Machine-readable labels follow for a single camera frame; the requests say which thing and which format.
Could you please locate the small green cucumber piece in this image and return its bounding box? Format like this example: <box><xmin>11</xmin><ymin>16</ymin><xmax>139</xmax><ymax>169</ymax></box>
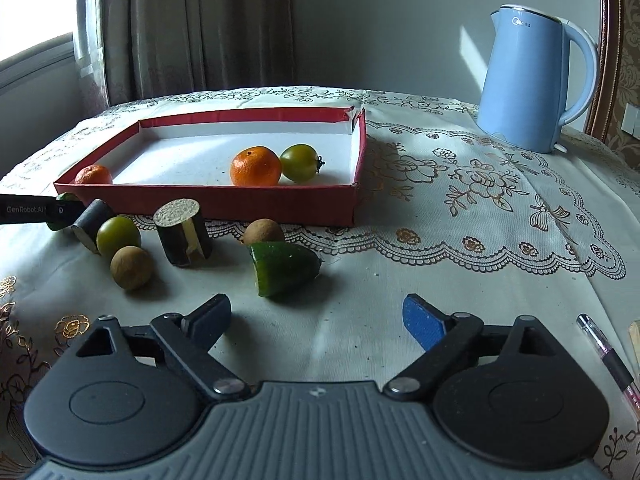
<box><xmin>47</xmin><ymin>192</ymin><xmax>86</xmax><ymax>231</ymax></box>

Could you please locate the brown longan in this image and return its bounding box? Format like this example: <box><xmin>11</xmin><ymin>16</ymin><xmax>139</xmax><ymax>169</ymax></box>
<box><xmin>242</xmin><ymin>219</ymin><xmax>285</xmax><ymax>245</ymax></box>
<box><xmin>110</xmin><ymin>246</ymin><xmax>154</xmax><ymax>290</ymax></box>

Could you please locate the green tomato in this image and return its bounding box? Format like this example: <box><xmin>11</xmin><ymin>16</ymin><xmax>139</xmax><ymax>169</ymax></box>
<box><xmin>96</xmin><ymin>216</ymin><xmax>141</xmax><ymax>260</ymax></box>
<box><xmin>280</xmin><ymin>144</ymin><xmax>324</xmax><ymax>184</ymax></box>

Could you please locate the small orange mandarin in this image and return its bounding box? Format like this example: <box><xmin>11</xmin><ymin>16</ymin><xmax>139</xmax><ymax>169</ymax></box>
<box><xmin>74</xmin><ymin>164</ymin><xmax>113</xmax><ymax>184</ymax></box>

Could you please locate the white embroidered lace tablecloth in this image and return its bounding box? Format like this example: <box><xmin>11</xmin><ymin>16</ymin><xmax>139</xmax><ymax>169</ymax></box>
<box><xmin>1</xmin><ymin>87</ymin><xmax>639</xmax><ymax>479</ymax></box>

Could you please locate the large green cucumber piece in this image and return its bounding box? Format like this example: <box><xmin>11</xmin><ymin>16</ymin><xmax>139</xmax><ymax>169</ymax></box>
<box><xmin>247</xmin><ymin>242</ymin><xmax>321</xmax><ymax>298</ymax></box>

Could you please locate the pen with black grip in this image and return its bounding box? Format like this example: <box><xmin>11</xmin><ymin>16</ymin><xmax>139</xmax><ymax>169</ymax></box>
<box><xmin>576</xmin><ymin>313</ymin><xmax>639</xmax><ymax>417</ymax></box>

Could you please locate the large orange mandarin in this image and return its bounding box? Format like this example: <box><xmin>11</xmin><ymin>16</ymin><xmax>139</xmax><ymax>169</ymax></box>
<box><xmin>230</xmin><ymin>146</ymin><xmax>282</xmax><ymax>186</ymax></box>

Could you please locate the wooden stick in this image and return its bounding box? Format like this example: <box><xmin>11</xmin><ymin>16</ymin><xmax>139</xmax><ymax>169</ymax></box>
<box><xmin>628</xmin><ymin>320</ymin><xmax>640</xmax><ymax>366</ymax></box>

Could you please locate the green tomato in tray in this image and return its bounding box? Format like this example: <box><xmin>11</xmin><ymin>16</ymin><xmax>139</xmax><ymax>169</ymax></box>
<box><xmin>280</xmin><ymin>144</ymin><xmax>324</xmax><ymax>184</ymax></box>

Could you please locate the brown patterned curtain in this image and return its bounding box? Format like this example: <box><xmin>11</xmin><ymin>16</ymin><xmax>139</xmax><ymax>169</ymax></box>
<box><xmin>74</xmin><ymin>0</ymin><xmax>295</xmax><ymax>114</ymax></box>

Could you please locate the light blue electric kettle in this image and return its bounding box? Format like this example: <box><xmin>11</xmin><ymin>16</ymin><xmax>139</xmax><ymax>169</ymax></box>
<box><xmin>477</xmin><ymin>4</ymin><xmax>598</xmax><ymax>153</ymax></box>

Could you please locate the white wall switch panel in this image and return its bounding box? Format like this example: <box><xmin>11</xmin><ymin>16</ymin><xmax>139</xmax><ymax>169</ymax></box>
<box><xmin>620</xmin><ymin>103</ymin><xmax>640</xmax><ymax>139</ymax></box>

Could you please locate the wooden headboard frame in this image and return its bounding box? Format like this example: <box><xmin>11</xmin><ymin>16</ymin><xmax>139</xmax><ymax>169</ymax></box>
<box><xmin>585</xmin><ymin>0</ymin><xmax>639</xmax><ymax>170</ymax></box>

